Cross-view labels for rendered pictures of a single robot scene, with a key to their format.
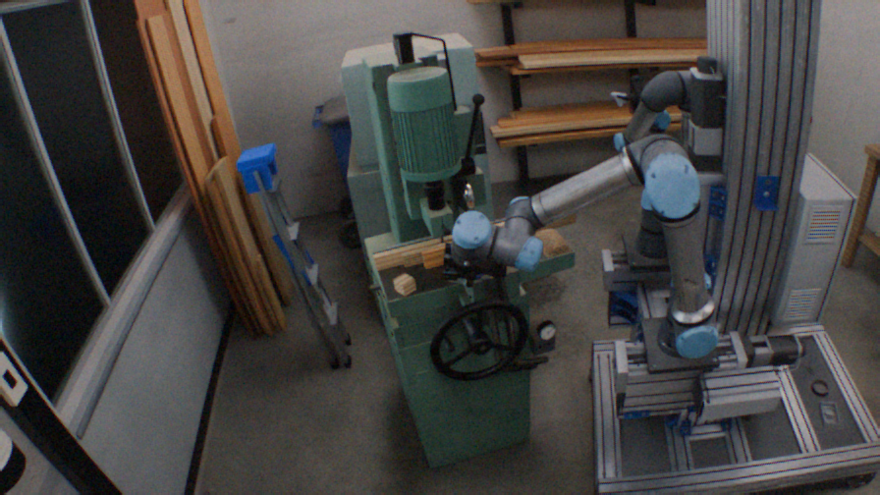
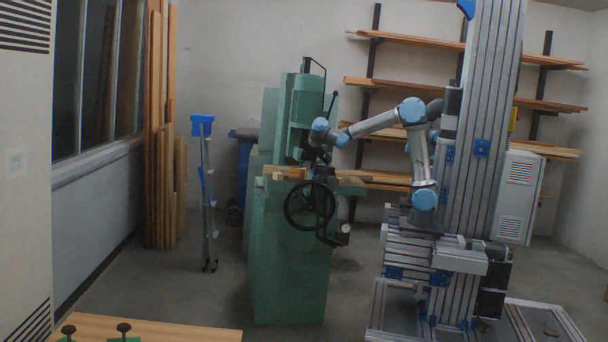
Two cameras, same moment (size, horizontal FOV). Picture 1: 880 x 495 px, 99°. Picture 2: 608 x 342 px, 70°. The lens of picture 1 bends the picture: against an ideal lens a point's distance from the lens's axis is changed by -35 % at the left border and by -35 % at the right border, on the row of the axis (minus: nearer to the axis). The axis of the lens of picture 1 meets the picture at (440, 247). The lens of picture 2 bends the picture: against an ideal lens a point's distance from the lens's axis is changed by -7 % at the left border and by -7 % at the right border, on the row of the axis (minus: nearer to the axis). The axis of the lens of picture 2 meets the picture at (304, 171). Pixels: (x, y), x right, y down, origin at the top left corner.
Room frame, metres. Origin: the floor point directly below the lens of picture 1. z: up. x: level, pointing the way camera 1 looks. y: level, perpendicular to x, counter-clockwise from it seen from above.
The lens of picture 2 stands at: (-1.28, 0.07, 1.44)
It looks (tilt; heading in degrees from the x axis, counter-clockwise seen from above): 10 degrees down; 358
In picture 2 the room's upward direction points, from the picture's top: 6 degrees clockwise
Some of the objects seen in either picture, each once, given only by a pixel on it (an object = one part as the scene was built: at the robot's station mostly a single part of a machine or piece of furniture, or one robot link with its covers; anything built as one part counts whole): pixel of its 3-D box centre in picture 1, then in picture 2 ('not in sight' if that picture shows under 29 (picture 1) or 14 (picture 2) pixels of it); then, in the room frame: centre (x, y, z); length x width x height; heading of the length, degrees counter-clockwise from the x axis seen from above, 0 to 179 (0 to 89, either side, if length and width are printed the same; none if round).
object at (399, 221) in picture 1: (412, 149); (294, 128); (1.79, 0.05, 1.16); 0.22 x 0.22 x 0.72; 10
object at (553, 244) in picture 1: (550, 239); (355, 180); (1.48, -0.35, 0.92); 0.14 x 0.09 x 0.04; 10
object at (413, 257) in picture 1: (495, 237); (326, 175); (1.54, -0.18, 0.92); 0.60 x 0.02 x 0.04; 100
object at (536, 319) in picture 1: (539, 334); (340, 235); (1.41, -0.29, 0.58); 0.12 x 0.08 x 0.08; 10
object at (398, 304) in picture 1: (481, 274); (315, 186); (1.41, -0.11, 0.87); 0.61 x 0.30 x 0.06; 100
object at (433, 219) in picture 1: (437, 217); (300, 155); (1.52, -0.01, 1.03); 0.14 x 0.07 x 0.09; 10
